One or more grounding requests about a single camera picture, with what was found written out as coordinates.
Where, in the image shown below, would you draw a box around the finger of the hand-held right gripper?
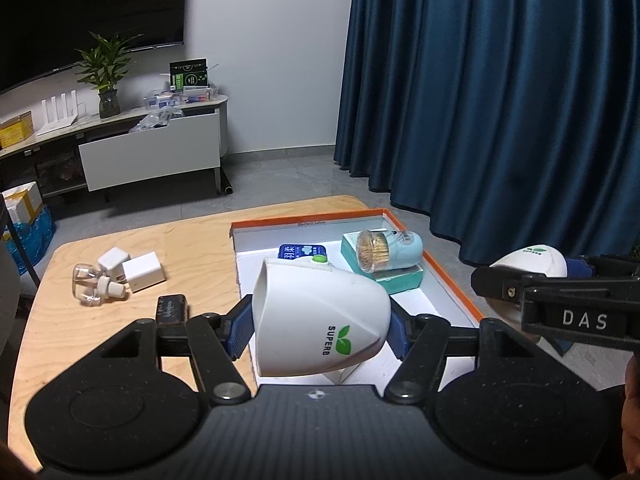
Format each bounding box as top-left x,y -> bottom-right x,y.
471,265 -> 640,307
565,254 -> 640,278

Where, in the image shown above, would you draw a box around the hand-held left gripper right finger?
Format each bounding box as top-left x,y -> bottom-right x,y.
384,305 -> 540,406

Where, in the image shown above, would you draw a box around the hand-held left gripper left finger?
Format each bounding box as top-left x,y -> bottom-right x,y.
99,294 -> 256,406

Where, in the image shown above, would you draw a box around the white SUPERB cup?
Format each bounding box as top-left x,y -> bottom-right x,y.
487,244 -> 571,356
251,255 -> 391,377

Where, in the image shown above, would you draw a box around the teal cardboard box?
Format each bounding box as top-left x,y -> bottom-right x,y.
341,232 -> 426,295

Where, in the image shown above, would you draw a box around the white adapter package box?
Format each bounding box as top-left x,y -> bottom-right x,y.
322,367 -> 363,387

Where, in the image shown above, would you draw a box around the black power adapter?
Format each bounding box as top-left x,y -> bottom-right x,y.
157,295 -> 190,331

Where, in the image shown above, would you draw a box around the orange rimmed white box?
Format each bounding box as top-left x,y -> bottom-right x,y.
229,207 -> 485,387

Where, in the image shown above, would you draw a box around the light blue toothpick holder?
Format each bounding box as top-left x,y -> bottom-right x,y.
355,229 -> 423,275

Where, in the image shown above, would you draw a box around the blue tissue pack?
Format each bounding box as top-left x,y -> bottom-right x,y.
278,242 -> 328,265

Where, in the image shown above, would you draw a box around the white charger cube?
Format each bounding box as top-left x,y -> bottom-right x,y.
97,247 -> 132,277
122,255 -> 163,293

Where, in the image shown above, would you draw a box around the person's right hand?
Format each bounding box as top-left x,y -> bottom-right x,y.
621,355 -> 640,480

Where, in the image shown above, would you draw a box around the blue curtain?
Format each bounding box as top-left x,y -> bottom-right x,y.
334,0 -> 640,271

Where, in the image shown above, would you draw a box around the white open drawer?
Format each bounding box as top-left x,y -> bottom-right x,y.
78,112 -> 222,192

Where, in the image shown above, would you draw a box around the clear plastic bags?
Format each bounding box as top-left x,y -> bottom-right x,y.
129,110 -> 186,134

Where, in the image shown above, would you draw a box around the blue wrapped bottle pack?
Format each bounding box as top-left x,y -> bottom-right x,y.
0,205 -> 57,276

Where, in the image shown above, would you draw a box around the pile of small packets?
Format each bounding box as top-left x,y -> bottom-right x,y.
142,85 -> 221,111

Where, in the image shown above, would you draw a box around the white taped cardboard box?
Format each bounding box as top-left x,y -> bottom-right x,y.
2,181 -> 43,223

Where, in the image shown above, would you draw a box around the television cabinet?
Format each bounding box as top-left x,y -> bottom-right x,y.
0,95 -> 231,202

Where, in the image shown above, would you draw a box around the green and black box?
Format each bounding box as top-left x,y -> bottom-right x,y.
169,57 -> 210,92

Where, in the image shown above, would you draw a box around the white router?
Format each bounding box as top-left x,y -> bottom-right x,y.
37,90 -> 81,136

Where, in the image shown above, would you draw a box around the potted plant dark vase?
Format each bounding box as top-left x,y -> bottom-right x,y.
75,32 -> 143,118

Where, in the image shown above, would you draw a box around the yellow cardboard box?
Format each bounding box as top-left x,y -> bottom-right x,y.
0,112 -> 37,148

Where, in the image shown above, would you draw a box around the large black television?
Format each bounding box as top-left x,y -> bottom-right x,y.
0,0 -> 188,93

